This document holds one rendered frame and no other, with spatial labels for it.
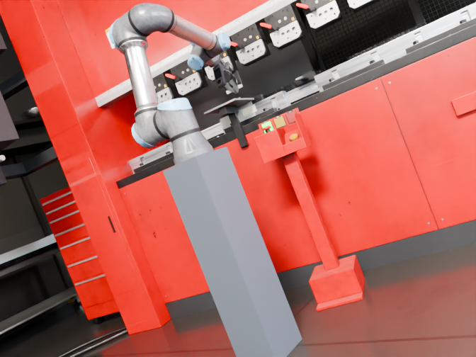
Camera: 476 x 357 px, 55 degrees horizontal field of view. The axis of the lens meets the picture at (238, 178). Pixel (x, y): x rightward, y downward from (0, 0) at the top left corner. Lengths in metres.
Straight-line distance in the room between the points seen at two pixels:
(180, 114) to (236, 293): 0.66
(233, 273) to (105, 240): 1.31
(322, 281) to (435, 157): 0.73
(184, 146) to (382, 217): 1.05
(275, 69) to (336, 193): 1.04
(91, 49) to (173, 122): 1.39
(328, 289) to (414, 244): 0.48
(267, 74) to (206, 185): 1.53
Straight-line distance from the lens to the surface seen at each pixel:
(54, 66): 2.85
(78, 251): 3.44
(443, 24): 2.29
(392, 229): 2.24
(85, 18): 2.99
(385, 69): 2.16
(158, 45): 2.68
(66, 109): 2.80
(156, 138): 1.72
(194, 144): 1.62
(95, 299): 3.48
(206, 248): 1.65
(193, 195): 1.60
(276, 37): 2.38
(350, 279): 2.01
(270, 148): 1.96
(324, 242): 2.05
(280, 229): 2.35
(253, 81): 2.99
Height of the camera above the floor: 0.68
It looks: 1 degrees down
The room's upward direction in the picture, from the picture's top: 22 degrees counter-clockwise
